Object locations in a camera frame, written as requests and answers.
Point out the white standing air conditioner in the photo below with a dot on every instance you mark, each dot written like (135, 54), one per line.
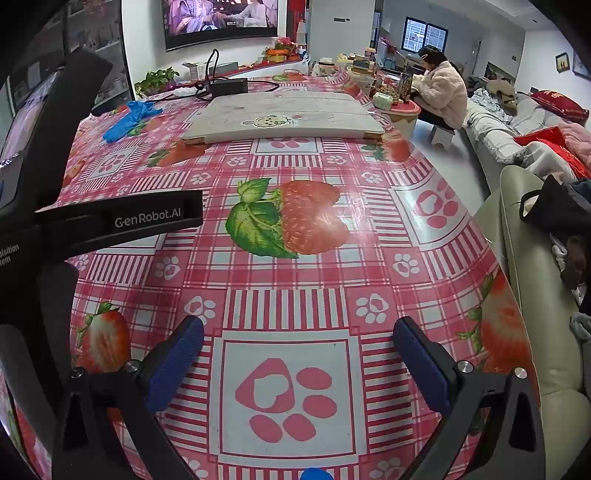
(341, 27)

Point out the large framed wall picture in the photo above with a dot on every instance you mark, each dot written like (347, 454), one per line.
(581, 64)

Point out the strawberry print pink tablecloth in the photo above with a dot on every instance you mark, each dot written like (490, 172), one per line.
(323, 286)

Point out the beige leather chair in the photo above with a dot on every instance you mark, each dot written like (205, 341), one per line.
(517, 277)

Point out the glass door cabinet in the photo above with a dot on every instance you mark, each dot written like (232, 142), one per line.
(92, 37)

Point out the white folded board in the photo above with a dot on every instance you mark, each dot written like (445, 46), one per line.
(286, 115)

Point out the red blanket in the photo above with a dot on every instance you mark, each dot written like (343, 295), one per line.
(563, 152)

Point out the black bag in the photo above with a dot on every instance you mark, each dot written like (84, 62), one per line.
(549, 207)

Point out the small white stool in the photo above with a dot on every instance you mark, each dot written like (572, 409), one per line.
(442, 134)

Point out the wall television screen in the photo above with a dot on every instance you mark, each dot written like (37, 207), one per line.
(221, 18)

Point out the round red-top coffee table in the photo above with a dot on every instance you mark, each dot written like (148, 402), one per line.
(401, 110)

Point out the green potted plant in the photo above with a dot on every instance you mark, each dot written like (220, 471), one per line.
(157, 78)

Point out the potted pink flowers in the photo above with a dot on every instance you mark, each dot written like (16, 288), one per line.
(281, 46)

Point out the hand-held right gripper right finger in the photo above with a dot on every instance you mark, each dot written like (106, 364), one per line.
(425, 369)

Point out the grey sofa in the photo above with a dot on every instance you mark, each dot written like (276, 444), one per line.
(489, 134)

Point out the dark framed window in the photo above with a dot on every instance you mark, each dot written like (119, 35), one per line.
(415, 32)

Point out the black power adapter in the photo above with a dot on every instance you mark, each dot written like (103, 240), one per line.
(228, 87)

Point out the red cushion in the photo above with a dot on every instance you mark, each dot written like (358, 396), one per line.
(558, 104)

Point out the pair of blue rubber gloves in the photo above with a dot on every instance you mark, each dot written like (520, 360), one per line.
(131, 120)

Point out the small framed wall picture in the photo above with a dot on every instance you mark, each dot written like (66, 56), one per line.
(562, 62)

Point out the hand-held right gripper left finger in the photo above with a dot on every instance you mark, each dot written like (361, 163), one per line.
(178, 364)

